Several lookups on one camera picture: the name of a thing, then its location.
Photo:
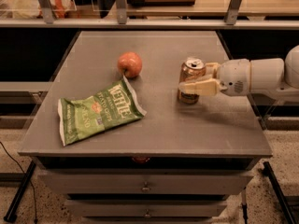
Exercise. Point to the metal shelf rail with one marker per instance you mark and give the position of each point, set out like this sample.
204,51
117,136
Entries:
203,15

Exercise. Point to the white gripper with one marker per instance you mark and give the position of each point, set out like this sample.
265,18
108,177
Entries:
234,76

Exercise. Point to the grey drawer cabinet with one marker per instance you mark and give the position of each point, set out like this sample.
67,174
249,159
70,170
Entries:
218,134

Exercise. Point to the top drawer with knob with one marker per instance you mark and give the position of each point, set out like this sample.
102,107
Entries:
220,183

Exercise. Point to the orange soda can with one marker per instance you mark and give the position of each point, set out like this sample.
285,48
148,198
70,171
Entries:
192,68

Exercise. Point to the red apple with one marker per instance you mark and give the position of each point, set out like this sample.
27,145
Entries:
129,64

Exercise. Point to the green chip bag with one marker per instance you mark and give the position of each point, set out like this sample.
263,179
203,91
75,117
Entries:
111,107

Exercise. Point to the orange white bag on shelf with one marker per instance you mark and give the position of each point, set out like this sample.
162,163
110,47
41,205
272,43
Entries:
59,7

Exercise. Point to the drawer with knob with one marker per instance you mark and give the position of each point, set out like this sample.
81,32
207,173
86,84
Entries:
220,183
145,208

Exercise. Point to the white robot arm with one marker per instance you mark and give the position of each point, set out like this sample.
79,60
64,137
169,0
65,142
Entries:
275,78

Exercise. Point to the black right floor bar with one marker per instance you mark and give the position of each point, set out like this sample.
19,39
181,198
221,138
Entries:
289,204

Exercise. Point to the lower drawer with knob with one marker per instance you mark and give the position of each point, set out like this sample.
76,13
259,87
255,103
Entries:
145,208

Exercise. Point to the black floor bar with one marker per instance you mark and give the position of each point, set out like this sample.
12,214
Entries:
23,179
289,204

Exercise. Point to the black left floor bar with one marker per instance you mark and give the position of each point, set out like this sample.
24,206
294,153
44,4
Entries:
23,179

